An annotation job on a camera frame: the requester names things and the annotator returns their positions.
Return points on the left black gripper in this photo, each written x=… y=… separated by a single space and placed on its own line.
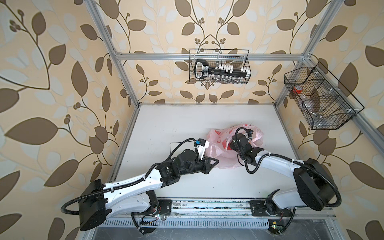
x=207 y=166

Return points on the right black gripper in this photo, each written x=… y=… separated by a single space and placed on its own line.
x=232 y=145

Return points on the pink plastic bag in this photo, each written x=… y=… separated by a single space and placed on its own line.
x=219 y=145

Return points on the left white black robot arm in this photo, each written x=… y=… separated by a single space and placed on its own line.
x=137 y=195

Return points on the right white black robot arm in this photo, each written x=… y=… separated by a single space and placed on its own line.
x=314 y=187

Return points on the white square plate black rim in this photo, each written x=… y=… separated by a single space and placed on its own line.
x=185 y=146

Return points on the black test tube rack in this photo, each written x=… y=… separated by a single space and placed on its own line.
x=203 y=70

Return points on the clear bottle red cap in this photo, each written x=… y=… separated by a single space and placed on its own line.
x=310 y=103

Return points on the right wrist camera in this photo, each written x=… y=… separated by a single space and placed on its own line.
x=249 y=134

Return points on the back black wire basket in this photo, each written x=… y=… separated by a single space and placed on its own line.
x=235 y=57

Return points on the black wire basket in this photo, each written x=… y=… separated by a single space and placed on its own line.
x=235 y=57
x=338 y=105

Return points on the right black wire basket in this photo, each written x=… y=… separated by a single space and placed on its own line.
x=338 y=105

